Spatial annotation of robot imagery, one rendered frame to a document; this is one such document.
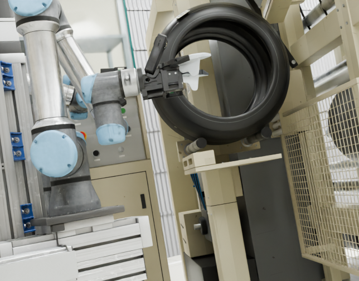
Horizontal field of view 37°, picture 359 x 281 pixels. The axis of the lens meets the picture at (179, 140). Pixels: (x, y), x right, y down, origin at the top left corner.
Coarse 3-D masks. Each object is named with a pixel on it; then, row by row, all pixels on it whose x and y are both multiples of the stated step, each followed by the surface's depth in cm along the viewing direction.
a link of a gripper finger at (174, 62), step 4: (184, 56) 140; (188, 56) 140; (172, 60) 141; (176, 60) 141; (180, 60) 140; (184, 60) 140; (188, 60) 140; (168, 64) 142; (172, 64) 141; (176, 64) 141
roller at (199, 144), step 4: (196, 140) 221; (200, 140) 220; (204, 140) 220; (192, 144) 230; (196, 144) 220; (200, 144) 220; (204, 144) 220; (188, 148) 243; (192, 148) 233; (196, 148) 226; (200, 148) 221; (188, 152) 249; (192, 152) 243
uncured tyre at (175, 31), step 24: (168, 24) 225; (192, 24) 220; (216, 24) 249; (240, 24) 245; (264, 24) 225; (168, 48) 219; (240, 48) 252; (264, 48) 247; (264, 72) 251; (288, 72) 227; (264, 96) 223; (168, 120) 229; (192, 120) 217; (216, 120) 218; (240, 120) 219; (264, 120) 223; (216, 144) 239
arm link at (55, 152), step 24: (24, 0) 140; (48, 0) 140; (24, 24) 141; (48, 24) 142; (48, 48) 142; (48, 72) 141; (48, 96) 140; (48, 120) 139; (48, 144) 137; (72, 144) 138; (48, 168) 137; (72, 168) 141
